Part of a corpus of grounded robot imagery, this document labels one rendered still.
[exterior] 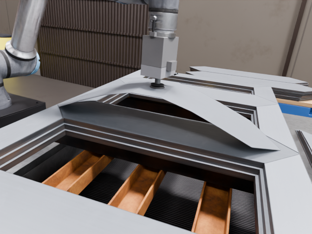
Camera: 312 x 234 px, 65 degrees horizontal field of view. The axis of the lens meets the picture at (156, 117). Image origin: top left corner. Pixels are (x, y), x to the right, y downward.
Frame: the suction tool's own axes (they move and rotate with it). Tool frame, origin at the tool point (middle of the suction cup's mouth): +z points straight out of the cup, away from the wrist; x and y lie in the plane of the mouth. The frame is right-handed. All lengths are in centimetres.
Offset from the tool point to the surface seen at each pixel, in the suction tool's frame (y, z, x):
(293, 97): 91, 15, -35
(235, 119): 7.2, 5.0, -21.7
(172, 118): 7.4, 10.2, -2.4
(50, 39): 224, 29, 342
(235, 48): 260, 9, 40
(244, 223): 12, 41, -31
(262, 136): 7.8, 8.0, -29.3
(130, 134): -9.6, 10.8, 1.8
